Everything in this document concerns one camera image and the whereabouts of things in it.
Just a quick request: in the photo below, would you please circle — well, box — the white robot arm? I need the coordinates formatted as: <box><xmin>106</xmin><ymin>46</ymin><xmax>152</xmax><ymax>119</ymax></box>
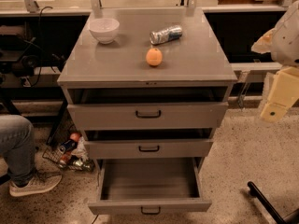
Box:
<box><xmin>251</xmin><ymin>1</ymin><xmax>299</xmax><ymax>123</ymax></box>

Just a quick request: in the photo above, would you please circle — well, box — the grey drawer cabinet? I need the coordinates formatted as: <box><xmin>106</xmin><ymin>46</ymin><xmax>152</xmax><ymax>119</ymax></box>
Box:
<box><xmin>56</xmin><ymin>7</ymin><xmax>239</xmax><ymax>173</ymax></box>

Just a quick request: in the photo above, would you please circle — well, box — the grey bottom drawer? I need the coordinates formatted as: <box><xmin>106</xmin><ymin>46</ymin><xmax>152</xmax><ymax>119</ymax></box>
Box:
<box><xmin>89</xmin><ymin>158</ymin><xmax>211</xmax><ymax>216</ymax></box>

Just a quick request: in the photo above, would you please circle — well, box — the dark equipment on shelf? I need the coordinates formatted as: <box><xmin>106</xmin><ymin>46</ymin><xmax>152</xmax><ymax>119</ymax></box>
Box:
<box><xmin>0</xmin><ymin>23</ymin><xmax>39</xmax><ymax>77</ymax></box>

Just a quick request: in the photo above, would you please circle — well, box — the white sneaker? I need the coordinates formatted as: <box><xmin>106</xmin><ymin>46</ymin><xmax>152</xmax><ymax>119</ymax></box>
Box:
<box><xmin>9</xmin><ymin>172</ymin><xmax>62</xmax><ymax>197</ymax></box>

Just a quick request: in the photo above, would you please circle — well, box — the black cable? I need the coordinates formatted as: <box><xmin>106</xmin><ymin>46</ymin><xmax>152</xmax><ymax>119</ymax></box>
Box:
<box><xmin>29</xmin><ymin>6</ymin><xmax>54</xmax><ymax>88</ymax></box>

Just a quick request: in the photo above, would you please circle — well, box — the orange fruit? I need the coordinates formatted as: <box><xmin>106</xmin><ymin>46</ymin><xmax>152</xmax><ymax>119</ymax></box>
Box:
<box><xmin>146</xmin><ymin>49</ymin><xmax>163</xmax><ymax>66</ymax></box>

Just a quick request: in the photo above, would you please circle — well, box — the white bowl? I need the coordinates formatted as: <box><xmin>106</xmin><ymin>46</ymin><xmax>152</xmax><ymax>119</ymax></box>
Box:
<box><xmin>89</xmin><ymin>18</ymin><xmax>120</xmax><ymax>44</ymax></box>

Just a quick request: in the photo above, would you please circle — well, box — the grey drawer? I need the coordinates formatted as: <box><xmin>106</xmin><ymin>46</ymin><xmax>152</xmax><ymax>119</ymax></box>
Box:
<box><xmin>89</xmin><ymin>158</ymin><xmax>211</xmax><ymax>216</ymax></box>
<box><xmin>68</xmin><ymin>88</ymin><xmax>227</xmax><ymax>131</ymax></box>
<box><xmin>84</xmin><ymin>129</ymin><xmax>213</xmax><ymax>159</ymax></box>

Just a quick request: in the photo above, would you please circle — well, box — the grey middle drawer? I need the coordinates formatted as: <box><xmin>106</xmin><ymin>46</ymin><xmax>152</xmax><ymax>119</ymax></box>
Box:
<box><xmin>84</xmin><ymin>129</ymin><xmax>213</xmax><ymax>159</ymax></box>

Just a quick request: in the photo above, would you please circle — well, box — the crushed silver blue can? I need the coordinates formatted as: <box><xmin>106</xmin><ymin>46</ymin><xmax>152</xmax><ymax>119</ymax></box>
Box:
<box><xmin>149</xmin><ymin>25</ymin><xmax>182</xmax><ymax>45</ymax></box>

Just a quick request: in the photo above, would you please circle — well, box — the grey top drawer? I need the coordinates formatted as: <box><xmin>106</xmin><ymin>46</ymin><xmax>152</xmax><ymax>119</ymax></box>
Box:
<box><xmin>68</xmin><ymin>88</ymin><xmax>227</xmax><ymax>131</ymax></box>

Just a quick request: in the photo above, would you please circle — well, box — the person leg in jeans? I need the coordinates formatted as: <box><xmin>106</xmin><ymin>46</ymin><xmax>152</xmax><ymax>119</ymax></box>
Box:
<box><xmin>0</xmin><ymin>115</ymin><xmax>36</xmax><ymax>188</ymax></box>

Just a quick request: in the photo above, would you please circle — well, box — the wire basket with cans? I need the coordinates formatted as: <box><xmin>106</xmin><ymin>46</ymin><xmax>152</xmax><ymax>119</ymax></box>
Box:
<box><xmin>43</xmin><ymin>133</ymin><xmax>94</xmax><ymax>172</ymax></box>

